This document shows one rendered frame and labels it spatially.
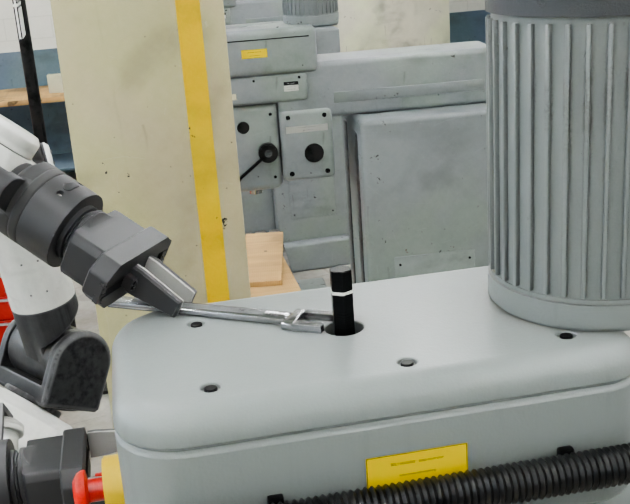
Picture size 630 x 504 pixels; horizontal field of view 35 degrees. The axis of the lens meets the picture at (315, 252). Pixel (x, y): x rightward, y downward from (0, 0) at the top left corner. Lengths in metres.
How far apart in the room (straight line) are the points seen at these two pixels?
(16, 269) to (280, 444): 0.65
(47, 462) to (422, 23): 8.50
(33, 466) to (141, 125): 1.60
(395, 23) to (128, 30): 6.90
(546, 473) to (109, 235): 0.48
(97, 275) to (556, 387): 0.44
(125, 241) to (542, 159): 0.42
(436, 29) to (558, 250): 8.60
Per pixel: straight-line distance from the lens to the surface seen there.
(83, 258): 1.01
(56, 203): 1.03
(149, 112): 2.62
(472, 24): 10.51
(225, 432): 0.83
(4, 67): 9.98
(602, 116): 0.88
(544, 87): 0.88
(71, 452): 1.14
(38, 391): 1.44
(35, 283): 1.40
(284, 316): 0.97
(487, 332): 0.93
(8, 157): 1.07
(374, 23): 9.32
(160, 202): 2.67
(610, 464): 0.91
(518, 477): 0.88
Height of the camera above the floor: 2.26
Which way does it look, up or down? 19 degrees down
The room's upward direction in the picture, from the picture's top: 4 degrees counter-clockwise
